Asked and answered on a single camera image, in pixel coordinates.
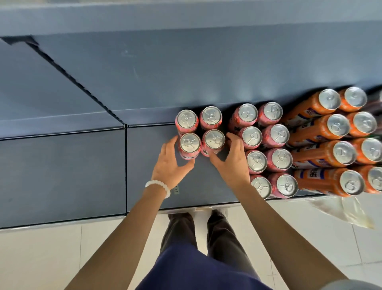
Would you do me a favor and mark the person's left hand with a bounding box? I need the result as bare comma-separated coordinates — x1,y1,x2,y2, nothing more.
151,135,196,191

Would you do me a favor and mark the person's right hand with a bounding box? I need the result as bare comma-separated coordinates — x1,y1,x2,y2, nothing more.
208,132,251,190

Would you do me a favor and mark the grey metal shelf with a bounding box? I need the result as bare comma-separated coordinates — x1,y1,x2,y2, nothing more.
0,0,382,231

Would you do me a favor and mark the orange striped soda can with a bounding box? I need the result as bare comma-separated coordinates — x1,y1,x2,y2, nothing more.
291,140,358,170
286,113,351,149
282,88,342,127
346,111,378,138
339,86,368,113
352,137,382,165

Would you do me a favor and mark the group of orange cans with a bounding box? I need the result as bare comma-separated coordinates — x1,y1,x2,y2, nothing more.
294,165,382,198

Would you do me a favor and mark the person's left forearm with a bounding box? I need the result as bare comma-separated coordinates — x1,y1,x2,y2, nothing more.
64,186,168,290

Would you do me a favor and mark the person's right forearm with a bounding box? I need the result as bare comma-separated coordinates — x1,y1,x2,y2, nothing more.
235,180,348,290

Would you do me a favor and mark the navy blue shirt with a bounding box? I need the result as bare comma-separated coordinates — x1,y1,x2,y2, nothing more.
136,243,272,290

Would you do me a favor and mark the clear plastic bag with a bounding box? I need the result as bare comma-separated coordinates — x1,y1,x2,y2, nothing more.
309,196,375,230

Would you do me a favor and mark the light grey shirt sleeve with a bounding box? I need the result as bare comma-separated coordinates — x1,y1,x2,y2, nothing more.
321,279,382,290

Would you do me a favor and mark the white bead bracelet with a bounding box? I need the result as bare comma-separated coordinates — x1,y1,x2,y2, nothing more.
145,180,171,199

